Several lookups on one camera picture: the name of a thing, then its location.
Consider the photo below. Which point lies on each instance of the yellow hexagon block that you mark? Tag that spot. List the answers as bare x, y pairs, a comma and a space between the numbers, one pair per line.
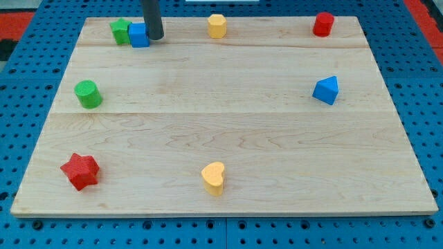
217, 26

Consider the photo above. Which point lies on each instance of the blue triangle block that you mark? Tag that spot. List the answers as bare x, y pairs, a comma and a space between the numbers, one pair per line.
326, 90

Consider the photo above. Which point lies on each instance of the light wooden board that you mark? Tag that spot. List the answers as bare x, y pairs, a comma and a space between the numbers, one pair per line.
245, 100

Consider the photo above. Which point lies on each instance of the yellow heart block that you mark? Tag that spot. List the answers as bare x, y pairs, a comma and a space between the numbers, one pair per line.
213, 177

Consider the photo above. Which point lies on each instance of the blue cube block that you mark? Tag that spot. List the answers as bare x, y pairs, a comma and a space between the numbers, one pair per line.
138, 35

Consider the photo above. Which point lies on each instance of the green cylinder block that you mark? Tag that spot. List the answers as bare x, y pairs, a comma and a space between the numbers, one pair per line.
88, 94

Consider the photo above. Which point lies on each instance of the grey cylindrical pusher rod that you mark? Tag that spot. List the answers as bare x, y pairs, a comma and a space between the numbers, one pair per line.
152, 18

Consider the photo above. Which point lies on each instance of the green star block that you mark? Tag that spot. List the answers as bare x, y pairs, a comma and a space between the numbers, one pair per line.
120, 31

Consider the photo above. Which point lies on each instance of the red cylinder block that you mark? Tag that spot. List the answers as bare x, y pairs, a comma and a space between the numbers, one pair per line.
323, 24

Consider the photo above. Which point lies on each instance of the red star block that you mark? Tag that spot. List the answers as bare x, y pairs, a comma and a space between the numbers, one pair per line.
81, 171

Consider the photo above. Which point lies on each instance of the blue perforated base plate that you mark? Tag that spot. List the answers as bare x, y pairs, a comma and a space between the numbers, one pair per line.
408, 63

